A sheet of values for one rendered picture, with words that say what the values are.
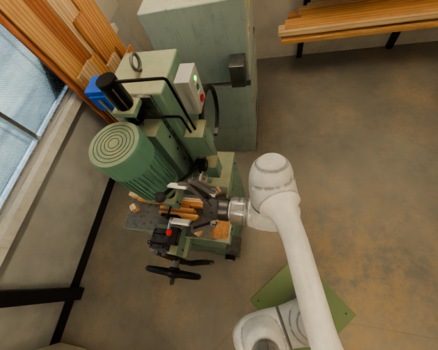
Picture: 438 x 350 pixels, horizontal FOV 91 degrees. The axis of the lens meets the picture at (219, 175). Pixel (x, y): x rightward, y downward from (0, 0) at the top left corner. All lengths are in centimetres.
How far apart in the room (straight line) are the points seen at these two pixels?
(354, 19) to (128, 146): 240
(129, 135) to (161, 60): 31
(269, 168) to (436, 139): 241
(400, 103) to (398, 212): 118
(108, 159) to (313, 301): 62
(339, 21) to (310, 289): 244
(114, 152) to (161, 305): 167
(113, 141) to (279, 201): 51
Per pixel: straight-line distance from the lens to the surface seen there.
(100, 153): 73
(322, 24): 265
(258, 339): 101
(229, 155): 138
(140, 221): 129
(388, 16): 280
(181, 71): 86
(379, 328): 212
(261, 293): 128
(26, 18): 217
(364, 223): 218
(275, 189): 50
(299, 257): 50
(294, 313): 104
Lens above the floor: 197
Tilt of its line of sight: 62 degrees down
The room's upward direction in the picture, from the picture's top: 24 degrees counter-clockwise
